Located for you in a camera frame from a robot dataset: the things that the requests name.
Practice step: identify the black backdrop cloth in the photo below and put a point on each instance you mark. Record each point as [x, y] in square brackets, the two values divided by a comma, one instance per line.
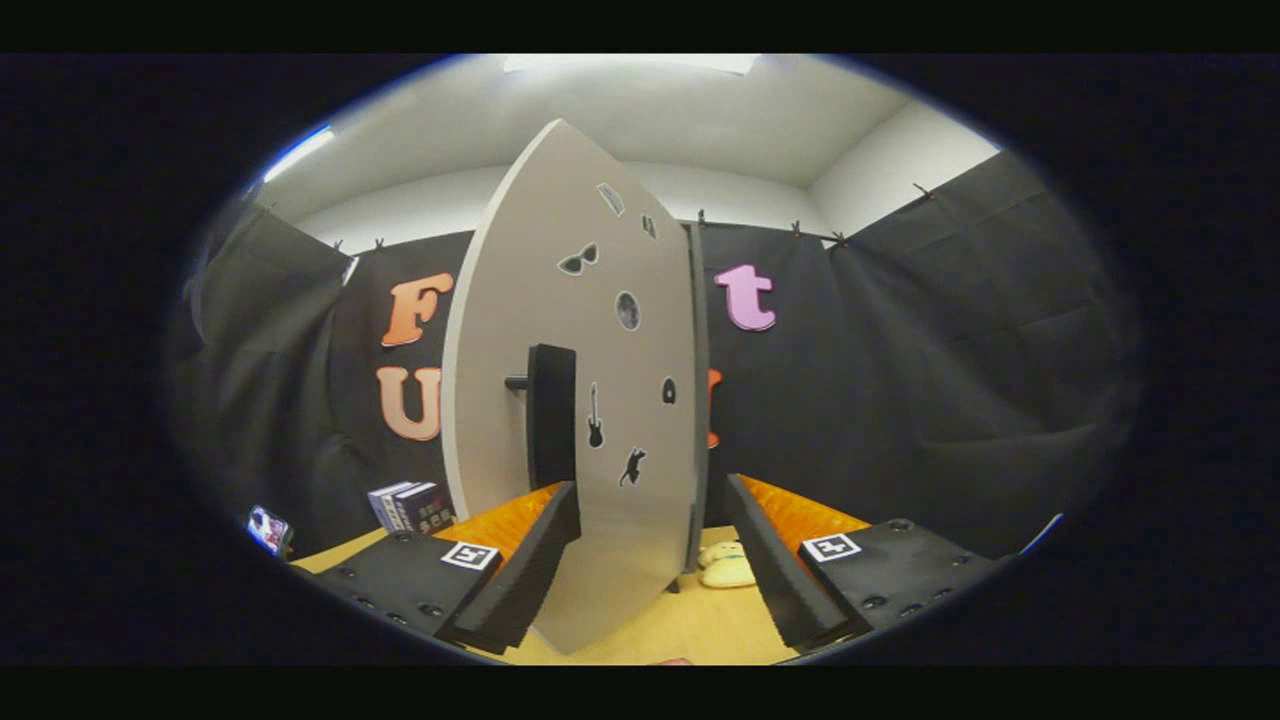
[950, 350]

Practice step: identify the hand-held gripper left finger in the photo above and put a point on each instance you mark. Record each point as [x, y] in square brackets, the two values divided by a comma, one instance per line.
[530, 570]

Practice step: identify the long ceiling light strip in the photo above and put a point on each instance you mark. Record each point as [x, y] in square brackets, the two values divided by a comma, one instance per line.
[298, 153]

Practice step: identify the yellow plush toy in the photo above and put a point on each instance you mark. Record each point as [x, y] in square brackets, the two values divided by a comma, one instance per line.
[727, 568]

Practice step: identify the white cabinet with grey frame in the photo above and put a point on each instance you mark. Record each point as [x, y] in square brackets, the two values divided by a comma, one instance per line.
[699, 330]

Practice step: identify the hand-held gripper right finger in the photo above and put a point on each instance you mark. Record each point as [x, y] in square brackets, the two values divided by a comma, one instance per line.
[770, 560]

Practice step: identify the smartphone with lit screen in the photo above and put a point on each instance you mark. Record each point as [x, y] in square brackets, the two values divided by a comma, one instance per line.
[268, 530]

